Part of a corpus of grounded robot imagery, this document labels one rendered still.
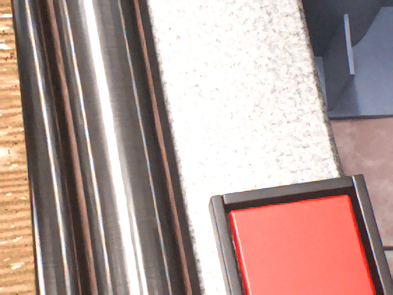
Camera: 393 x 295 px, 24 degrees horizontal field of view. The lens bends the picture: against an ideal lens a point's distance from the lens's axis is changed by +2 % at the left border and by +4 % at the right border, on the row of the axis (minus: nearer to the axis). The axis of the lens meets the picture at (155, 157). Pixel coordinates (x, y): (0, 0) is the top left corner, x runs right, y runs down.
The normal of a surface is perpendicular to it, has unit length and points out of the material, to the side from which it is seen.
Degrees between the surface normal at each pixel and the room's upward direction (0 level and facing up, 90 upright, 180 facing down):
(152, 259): 23
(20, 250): 0
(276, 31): 0
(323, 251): 0
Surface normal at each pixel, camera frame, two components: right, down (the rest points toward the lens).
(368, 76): 0.04, -0.33
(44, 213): 0.41, -0.36
